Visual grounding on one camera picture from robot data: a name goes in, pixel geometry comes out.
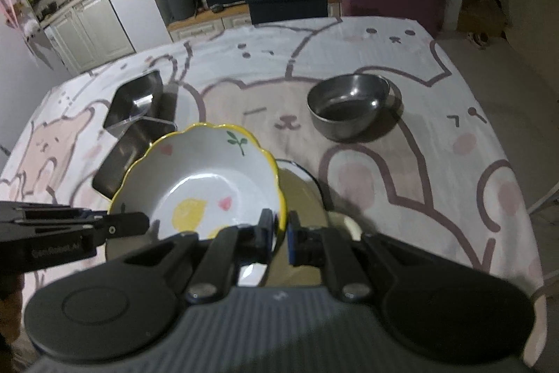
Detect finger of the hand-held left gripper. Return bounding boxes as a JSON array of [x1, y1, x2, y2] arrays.
[[0, 202, 150, 245]]

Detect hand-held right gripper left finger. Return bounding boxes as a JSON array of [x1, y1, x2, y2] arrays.
[[124, 208, 274, 304]]

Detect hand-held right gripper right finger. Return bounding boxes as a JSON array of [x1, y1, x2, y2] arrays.
[[286, 212, 431, 304]]

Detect white square leaf-print bowl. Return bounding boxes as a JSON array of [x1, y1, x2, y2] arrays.
[[104, 158, 365, 288]]

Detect yellow-rimmed scalloped bowl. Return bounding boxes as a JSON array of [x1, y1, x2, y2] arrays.
[[107, 122, 289, 264]]

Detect round stainless steel bowl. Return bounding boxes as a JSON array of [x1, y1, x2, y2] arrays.
[[306, 73, 391, 141]]

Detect square stainless steel tray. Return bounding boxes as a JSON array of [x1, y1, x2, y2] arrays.
[[92, 128, 176, 199], [103, 71, 177, 138]]

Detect bear printed tablecloth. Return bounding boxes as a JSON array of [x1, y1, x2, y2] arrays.
[[0, 17, 546, 369]]

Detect white kitchen cabinets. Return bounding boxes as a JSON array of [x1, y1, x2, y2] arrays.
[[44, 0, 134, 73]]

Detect low wooden-top cabinet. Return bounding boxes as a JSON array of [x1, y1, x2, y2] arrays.
[[168, 1, 341, 42]]

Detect grey trash bin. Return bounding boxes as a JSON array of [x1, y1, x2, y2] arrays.
[[164, 0, 195, 21]]

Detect light slipper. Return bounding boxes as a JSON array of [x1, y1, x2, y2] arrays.
[[465, 31, 491, 49]]

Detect cardboard box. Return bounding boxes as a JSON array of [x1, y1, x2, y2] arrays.
[[458, 0, 513, 37]]

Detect metal frame chair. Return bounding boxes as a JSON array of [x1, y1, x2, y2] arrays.
[[526, 181, 559, 215]]

